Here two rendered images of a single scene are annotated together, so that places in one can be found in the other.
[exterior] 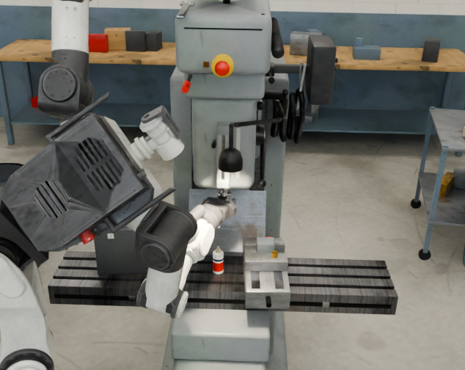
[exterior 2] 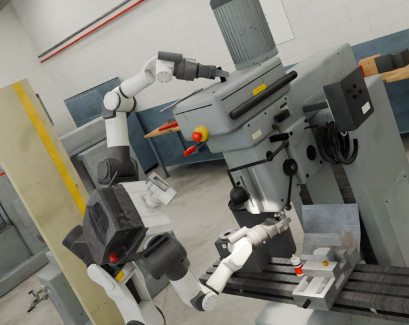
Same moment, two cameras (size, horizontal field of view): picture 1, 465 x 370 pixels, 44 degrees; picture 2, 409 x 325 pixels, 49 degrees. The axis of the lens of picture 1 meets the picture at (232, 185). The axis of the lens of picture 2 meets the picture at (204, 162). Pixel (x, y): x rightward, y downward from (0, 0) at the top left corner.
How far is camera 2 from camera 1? 1.25 m
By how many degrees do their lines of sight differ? 46
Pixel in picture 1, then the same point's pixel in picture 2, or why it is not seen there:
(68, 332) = not seen: hidden behind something
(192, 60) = (188, 133)
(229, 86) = (229, 142)
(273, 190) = (363, 202)
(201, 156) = not seen: hidden behind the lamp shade
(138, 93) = (406, 102)
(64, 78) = (102, 165)
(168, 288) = (180, 291)
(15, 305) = (114, 295)
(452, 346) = not seen: outside the picture
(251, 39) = (209, 112)
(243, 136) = (258, 174)
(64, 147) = (89, 209)
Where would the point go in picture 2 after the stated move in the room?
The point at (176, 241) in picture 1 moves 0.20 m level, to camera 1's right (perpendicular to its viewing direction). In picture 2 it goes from (158, 261) to (195, 264)
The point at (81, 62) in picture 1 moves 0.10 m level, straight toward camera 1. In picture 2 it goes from (118, 152) to (104, 162)
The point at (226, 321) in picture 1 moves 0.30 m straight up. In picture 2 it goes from (293, 316) to (269, 259)
